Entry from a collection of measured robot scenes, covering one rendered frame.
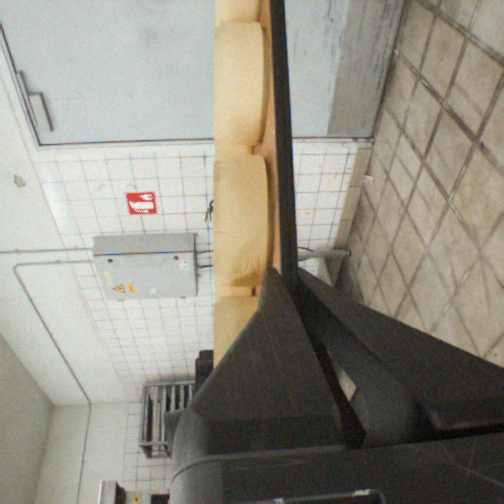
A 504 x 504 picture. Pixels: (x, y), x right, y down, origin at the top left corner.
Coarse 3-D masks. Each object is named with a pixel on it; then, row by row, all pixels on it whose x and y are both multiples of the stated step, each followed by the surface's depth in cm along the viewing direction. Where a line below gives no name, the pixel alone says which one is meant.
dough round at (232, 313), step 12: (228, 300) 14; (240, 300) 14; (252, 300) 14; (216, 312) 14; (228, 312) 14; (240, 312) 14; (252, 312) 14; (216, 324) 13; (228, 324) 13; (240, 324) 13; (216, 336) 13; (228, 336) 13; (216, 348) 13; (228, 348) 13; (216, 360) 13
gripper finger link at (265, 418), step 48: (240, 336) 7; (288, 336) 7; (240, 384) 6; (288, 384) 6; (192, 432) 5; (240, 432) 5; (288, 432) 5; (336, 432) 5; (192, 480) 4; (240, 480) 4; (288, 480) 4; (336, 480) 4; (384, 480) 4; (432, 480) 4; (480, 480) 4
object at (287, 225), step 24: (288, 72) 12; (288, 96) 12; (288, 120) 12; (288, 144) 12; (288, 168) 12; (288, 192) 12; (288, 216) 11; (288, 240) 11; (288, 264) 11; (288, 288) 11
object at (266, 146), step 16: (272, 80) 14; (272, 96) 14; (272, 112) 14; (272, 128) 14; (256, 144) 20; (272, 144) 14; (272, 160) 14; (272, 176) 14; (272, 256) 14; (256, 288) 20
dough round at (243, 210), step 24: (216, 168) 15; (240, 168) 14; (264, 168) 14; (216, 192) 14; (240, 192) 14; (264, 192) 14; (216, 216) 14; (240, 216) 14; (264, 216) 14; (216, 240) 14; (240, 240) 14; (264, 240) 14; (216, 264) 14; (240, 264) 14; (264, 264) 14
